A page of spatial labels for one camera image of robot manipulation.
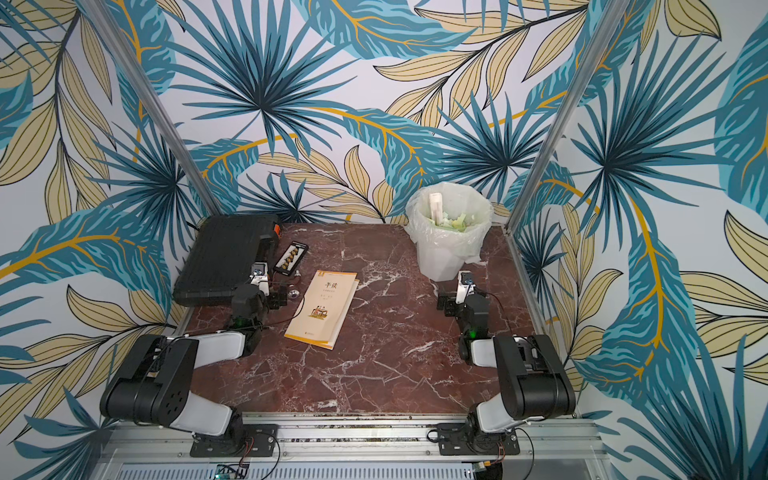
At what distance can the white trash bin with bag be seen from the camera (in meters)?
0.83

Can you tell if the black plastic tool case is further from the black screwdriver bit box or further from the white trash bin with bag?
the white trash bin with bag

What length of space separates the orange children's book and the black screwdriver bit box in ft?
0.30

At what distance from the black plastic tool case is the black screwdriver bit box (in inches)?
1.7

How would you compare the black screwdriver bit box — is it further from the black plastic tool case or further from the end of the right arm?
the end of the right arm

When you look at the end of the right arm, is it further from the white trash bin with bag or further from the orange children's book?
the orange children's book

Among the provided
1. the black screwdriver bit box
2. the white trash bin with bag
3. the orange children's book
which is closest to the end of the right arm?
the white trash bin with bag

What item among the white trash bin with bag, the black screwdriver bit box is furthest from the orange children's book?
the white trash bin with bag

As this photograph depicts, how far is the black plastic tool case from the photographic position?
0.94m

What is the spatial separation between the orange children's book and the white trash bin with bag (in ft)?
0.91

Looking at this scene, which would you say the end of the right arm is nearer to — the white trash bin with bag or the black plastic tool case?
the white trash bin with bag

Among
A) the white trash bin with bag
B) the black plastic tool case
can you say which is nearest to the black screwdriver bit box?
the black plastic tool case

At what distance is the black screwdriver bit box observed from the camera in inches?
41.7

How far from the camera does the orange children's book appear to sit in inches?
36.1

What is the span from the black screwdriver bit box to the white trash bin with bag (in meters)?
0.43
